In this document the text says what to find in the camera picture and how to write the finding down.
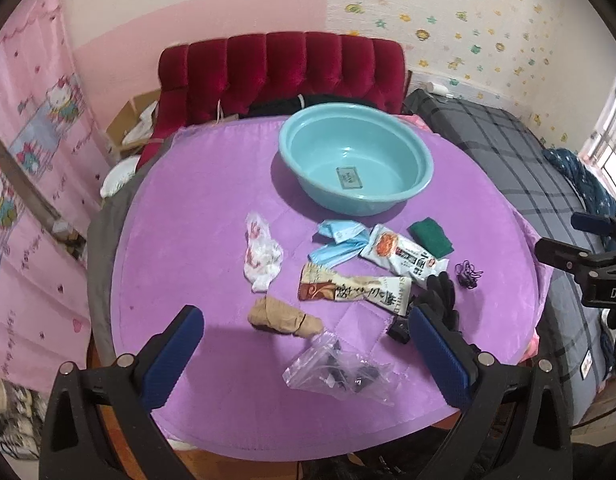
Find white orange snack packet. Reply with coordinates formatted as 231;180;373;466
360;224;448;286

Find black knit glove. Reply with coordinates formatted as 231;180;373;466
410;271;460;332

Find green cloth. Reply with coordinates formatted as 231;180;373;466
408;218;454;259

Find white red plastic bag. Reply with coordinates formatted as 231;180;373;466
243;212;284;292

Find pink hello kitty curtain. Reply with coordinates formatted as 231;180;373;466
0;0;110;392

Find blue face mask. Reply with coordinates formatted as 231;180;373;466
308;220;370;269

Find brown cardboard box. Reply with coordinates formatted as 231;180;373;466
106;90;163;162

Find white plate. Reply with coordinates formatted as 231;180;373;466
100;155;140;200

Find grey plaid bed cover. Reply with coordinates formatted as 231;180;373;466
404;90;614;424

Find beige stocking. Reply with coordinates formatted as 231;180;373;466
247;296;324;339

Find red tufted velvet sofa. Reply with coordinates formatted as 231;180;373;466
139;32;407;166

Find purple hair tie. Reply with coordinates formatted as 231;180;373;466
453;259;485;290

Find light blue plastic basin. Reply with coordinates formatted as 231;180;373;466
279;103;434;217

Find brown white snack packet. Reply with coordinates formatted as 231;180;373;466
297;262;412;316

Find white cylindrical bottle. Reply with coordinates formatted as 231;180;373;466
425;81;450;98

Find small black packet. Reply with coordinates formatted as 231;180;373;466
386;316;411;344

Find dark blue dotted cloth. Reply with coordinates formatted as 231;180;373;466
542;148;616;252

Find clear zip bag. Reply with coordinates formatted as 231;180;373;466
282;332;400;405

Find black clothing on sofa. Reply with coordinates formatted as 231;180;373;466
240;94;378;119

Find purple quilted table cover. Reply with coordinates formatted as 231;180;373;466
110;119;551;462

